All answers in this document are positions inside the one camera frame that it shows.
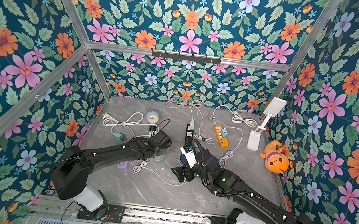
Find green meat grinder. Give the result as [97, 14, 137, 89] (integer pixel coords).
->
[152, 155, 166, 162]

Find green charger adapter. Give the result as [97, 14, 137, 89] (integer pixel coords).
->
[189, 121, 195, 130]
[115, 133, 126, 142]

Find teal charger adapter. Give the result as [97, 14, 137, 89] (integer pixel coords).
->
[221, 128, 228, 138]

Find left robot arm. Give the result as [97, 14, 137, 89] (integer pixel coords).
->
[50, 131, 172, 212]

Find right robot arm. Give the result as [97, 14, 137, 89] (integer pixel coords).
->
[172, 140, 312, 224]

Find pale blue table clock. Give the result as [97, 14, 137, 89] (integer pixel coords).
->
[145, 110, 160, 124]

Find black power strip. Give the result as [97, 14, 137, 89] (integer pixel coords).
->
[185, 124, 194, 145]

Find purple power strip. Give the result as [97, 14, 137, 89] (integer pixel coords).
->
[117, 161, 128, 171]

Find orange power strip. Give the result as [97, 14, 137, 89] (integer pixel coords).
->
[214, 125, 229, 149]

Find orange clownfish plush toy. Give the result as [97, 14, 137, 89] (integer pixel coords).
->
[259, 140, 290, 174]

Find white folding desk lamp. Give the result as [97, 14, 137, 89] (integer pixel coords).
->
[247, 98, 287, 151]

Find white power cord left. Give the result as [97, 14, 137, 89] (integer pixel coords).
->
[100, 107, 162, 140]

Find white cords at back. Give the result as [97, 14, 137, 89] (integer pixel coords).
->
[162, 94, 213, 116]

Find white lamp cord bundle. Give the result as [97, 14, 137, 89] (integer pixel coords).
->
[210, 103, 260, 130]

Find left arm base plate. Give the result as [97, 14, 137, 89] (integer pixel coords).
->
[77, 204, 126, 224]

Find black hook rail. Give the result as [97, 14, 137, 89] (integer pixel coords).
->
[151, 49, 222, 65]

